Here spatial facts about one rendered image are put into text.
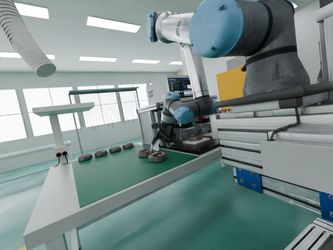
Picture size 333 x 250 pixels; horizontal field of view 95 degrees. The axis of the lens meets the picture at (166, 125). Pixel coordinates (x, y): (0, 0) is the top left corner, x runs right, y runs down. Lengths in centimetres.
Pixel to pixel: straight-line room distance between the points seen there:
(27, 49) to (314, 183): 184
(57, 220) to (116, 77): 750
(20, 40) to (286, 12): 177
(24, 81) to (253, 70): 743
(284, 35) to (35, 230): 86
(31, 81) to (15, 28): 569
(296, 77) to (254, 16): 17
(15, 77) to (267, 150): 759
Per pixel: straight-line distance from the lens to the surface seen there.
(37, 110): 129
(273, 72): 46
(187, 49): 80
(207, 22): 41
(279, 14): 50
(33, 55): 176
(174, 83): 130
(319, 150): 31
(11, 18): 197
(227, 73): 517
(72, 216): 68
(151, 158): 93
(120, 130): 760
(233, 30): 39
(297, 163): 33
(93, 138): 735
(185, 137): 130
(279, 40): 49
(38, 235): 69
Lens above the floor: 103
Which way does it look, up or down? 5 degrees down
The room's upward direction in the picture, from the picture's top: 10 degrees counter-clockwise
